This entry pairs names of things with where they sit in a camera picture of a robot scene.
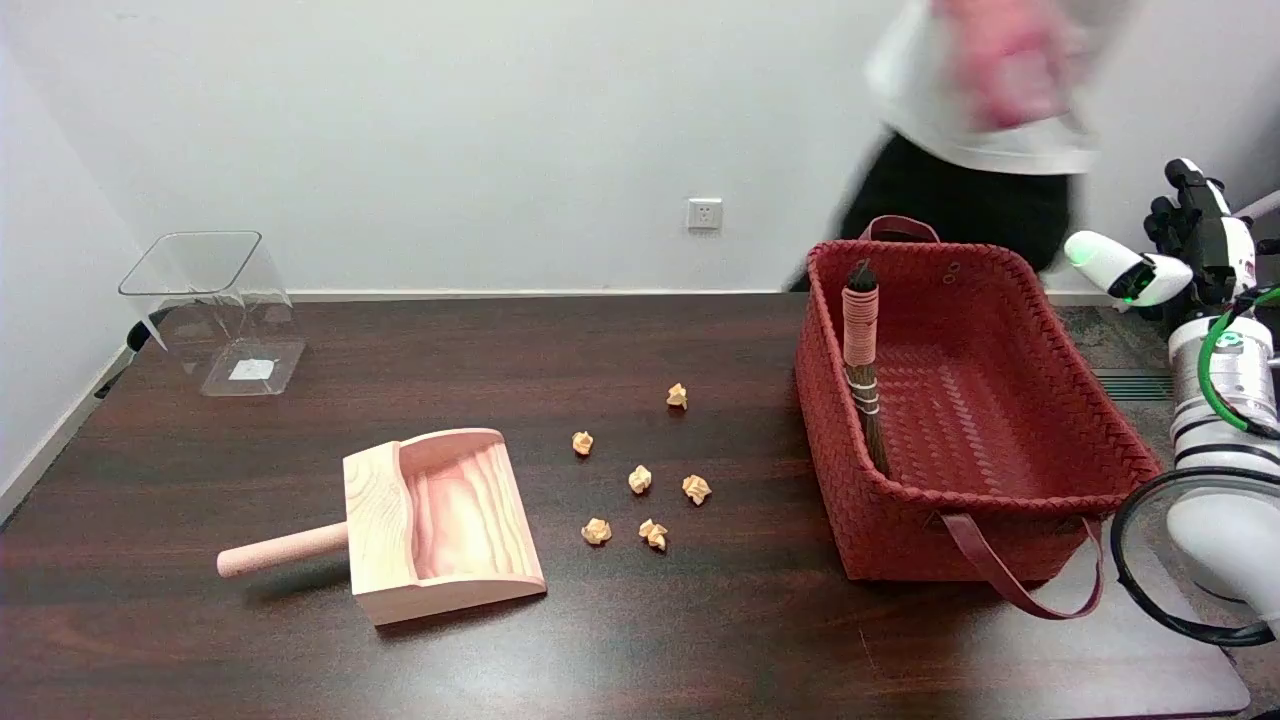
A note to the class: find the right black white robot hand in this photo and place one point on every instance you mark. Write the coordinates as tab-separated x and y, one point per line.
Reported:
1215	250

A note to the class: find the small brown hand broom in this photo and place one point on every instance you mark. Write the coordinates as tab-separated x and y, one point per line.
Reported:
861	335

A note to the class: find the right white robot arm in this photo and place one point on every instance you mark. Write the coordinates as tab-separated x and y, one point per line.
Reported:
1235	520

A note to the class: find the red woven basket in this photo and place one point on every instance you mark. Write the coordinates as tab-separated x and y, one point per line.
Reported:
980	420

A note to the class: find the floor vent grille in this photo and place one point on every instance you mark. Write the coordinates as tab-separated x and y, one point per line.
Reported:
1130	386

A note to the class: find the person in white shirt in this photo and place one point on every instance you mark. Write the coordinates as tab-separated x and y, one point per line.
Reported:
960	200

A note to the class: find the crumpled tan paper ball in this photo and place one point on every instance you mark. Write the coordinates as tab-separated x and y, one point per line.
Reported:
677	396
653	534
596	531
583	443
697	489
640	479

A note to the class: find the clear plastic bin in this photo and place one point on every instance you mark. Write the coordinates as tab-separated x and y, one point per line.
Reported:
235	350

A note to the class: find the white wall socket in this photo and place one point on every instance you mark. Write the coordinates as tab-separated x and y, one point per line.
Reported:
704	214

